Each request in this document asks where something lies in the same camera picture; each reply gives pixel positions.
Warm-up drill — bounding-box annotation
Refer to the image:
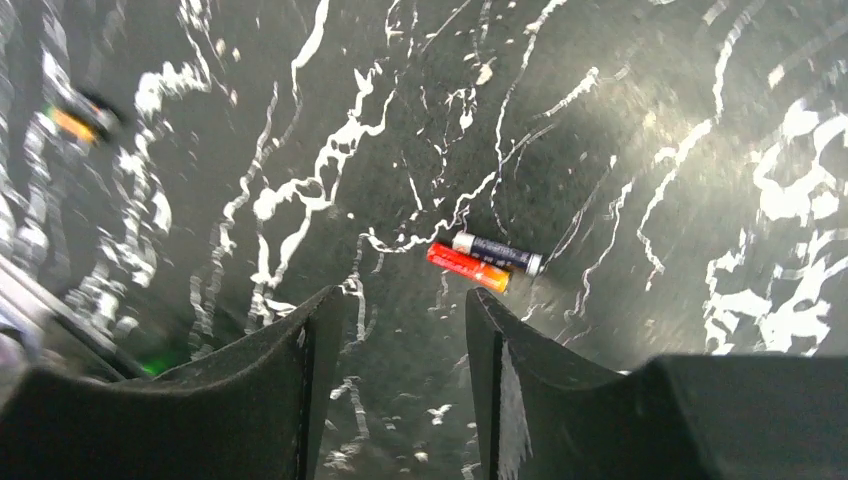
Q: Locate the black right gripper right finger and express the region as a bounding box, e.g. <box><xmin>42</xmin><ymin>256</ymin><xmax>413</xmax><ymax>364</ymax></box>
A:
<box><xmin>465</xmin><ymin>288</ymin><xmax>847</xmax><ymax>479</ymax></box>

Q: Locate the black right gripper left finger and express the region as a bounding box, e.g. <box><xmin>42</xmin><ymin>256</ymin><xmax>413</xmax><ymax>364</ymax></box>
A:
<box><xmin>1</xmin><ymin>286</ymin><xmax>344</xmax><ymax>479</ymax></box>

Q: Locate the red AAA battery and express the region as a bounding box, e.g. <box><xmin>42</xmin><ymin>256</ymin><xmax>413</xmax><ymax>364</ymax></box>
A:
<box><xmin>426</xmin><ymin>243</ymin><xmax>510</xmax><ymax>293</ymax></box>

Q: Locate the black orange AAA battery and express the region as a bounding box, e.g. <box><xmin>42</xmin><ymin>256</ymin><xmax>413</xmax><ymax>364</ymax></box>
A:
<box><xmin>45</xmin><ymin>91</ymin><xmax>124</xmax><ymax>145</ymax></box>

